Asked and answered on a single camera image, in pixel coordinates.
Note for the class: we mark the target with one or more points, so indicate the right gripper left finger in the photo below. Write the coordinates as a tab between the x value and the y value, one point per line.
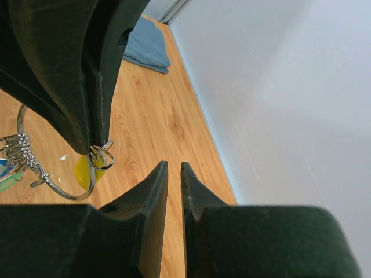
124	238

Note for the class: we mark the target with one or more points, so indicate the large metal keyring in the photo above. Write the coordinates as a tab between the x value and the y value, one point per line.
20	151

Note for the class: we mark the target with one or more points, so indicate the blue folded cloth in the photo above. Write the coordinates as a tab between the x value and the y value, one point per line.
146	47

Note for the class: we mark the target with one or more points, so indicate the blue tag key on ring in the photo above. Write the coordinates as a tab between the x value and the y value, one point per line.
6	168

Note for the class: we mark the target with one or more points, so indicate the green tag key on ring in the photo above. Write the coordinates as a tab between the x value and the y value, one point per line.
9	181

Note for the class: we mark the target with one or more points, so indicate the yellow tag key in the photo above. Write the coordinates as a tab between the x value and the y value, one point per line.
82	169

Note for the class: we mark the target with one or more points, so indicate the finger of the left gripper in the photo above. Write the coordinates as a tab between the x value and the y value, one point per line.
41	63
104	44

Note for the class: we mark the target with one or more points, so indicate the left aluminium frame post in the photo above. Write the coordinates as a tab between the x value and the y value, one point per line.
173	11

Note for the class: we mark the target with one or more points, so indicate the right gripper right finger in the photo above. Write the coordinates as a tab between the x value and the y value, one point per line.
221	240

